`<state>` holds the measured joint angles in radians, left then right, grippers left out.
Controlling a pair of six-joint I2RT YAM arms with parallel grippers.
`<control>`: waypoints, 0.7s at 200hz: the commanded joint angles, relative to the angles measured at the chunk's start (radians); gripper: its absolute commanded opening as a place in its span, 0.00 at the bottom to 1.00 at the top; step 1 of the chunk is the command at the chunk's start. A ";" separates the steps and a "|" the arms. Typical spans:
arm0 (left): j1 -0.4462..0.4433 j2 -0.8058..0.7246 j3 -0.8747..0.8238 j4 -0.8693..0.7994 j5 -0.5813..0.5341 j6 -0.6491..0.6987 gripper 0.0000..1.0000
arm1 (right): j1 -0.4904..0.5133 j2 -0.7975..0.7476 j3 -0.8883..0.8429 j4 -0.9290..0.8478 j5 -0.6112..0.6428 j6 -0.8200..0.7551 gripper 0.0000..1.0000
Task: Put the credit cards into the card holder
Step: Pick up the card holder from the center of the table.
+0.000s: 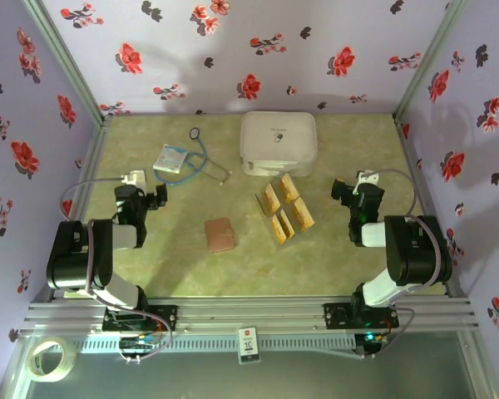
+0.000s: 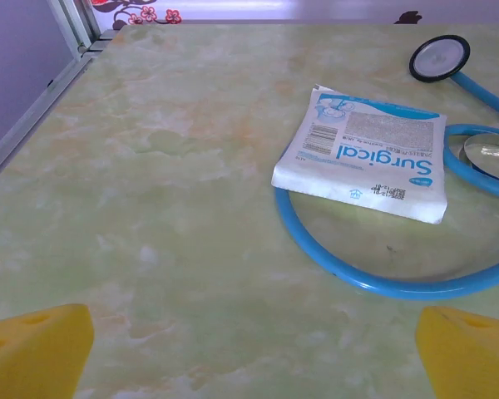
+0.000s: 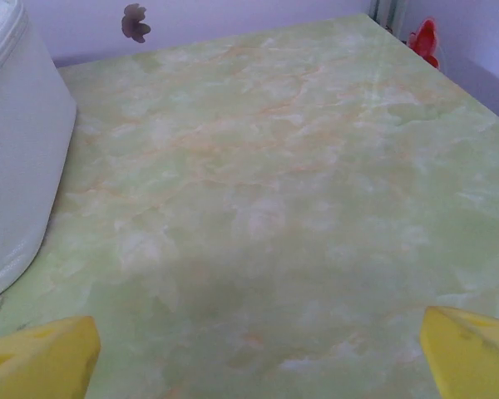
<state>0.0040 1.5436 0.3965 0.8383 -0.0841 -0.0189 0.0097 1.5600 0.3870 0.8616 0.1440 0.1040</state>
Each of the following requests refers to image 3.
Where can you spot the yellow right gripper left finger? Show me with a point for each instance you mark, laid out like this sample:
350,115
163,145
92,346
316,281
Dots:
41,361

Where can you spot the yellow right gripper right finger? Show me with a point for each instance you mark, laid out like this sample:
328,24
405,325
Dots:
474,361

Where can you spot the white zippered medical case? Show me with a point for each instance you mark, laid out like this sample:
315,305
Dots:
21,145

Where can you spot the aluminium frame post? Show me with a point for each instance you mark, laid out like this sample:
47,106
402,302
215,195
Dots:
386,12

